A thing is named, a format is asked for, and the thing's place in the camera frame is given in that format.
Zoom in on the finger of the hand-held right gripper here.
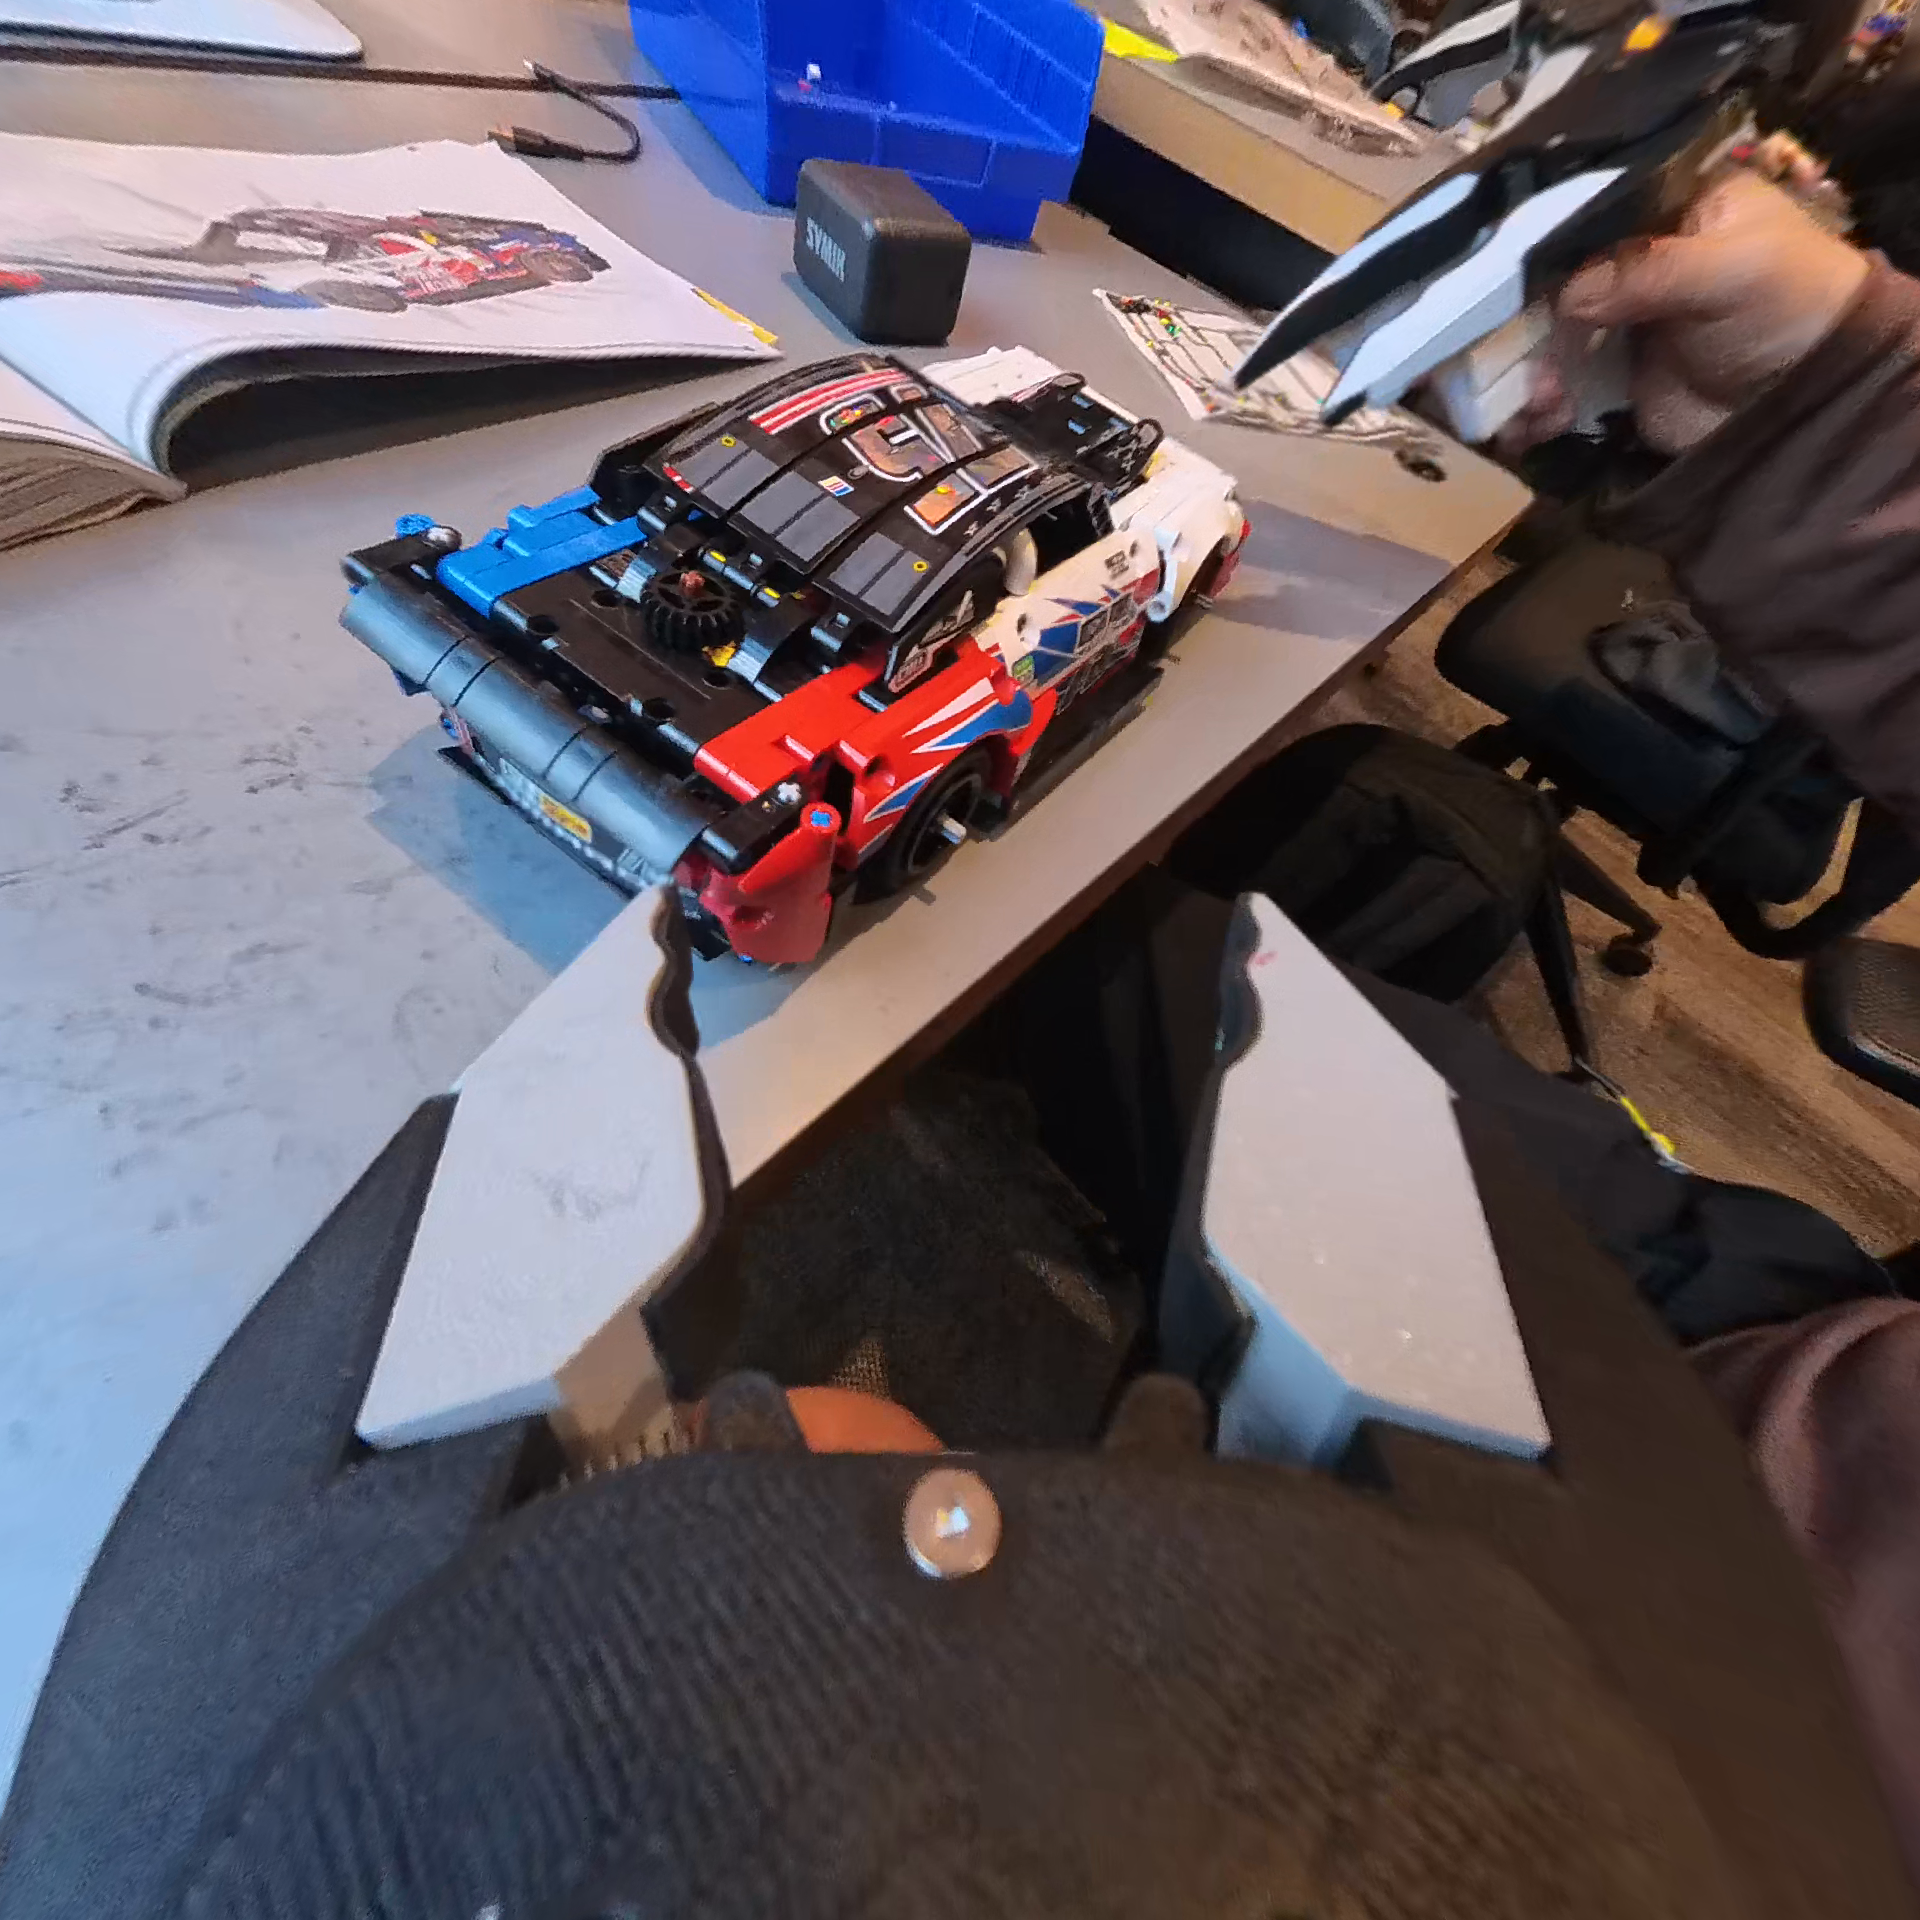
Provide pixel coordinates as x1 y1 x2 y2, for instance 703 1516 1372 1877
1324 167 1633 424
1232 156 1520 390

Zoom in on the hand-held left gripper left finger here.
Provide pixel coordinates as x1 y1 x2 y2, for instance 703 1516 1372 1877
356 892 737 1450

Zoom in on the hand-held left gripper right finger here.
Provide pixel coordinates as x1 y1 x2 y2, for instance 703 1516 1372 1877
1162 894 1549 1469

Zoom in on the toy brick race car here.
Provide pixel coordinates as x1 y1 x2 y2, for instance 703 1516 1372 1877
337 345 1252 967

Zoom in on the person's right forearm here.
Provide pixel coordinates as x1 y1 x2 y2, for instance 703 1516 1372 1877
1619 254 1920 827

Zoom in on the grey neighbouring desk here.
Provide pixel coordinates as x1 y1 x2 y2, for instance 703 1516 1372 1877
1080 0 1486 310

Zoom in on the person's right hand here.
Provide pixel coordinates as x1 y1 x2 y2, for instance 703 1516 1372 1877
1552 172 1877 453

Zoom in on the person's left hand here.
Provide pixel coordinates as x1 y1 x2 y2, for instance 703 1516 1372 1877
788 1387 944 1454

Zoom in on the sticker sheet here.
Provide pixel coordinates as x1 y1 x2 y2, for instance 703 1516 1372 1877
1095 288 1449 453

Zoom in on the printed paper sheet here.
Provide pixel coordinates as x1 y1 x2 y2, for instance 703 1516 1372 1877
1140 0 1420 154

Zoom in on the black backpack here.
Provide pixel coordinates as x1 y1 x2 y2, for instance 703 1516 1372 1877
1169 728 1591 1052

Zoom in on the black office chair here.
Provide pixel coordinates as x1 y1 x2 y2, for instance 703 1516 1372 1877
1431 532 1920 977

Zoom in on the black rounded device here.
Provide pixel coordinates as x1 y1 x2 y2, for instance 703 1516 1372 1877
791 156 972 346

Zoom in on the blue plastic bin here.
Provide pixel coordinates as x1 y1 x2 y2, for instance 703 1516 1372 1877
628 0 1108 246

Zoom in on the race car instruction booklet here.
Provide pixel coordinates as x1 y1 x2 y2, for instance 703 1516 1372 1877
0 132 782 549

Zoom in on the short black plug cable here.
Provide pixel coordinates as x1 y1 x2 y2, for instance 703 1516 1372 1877
487 60 684 164

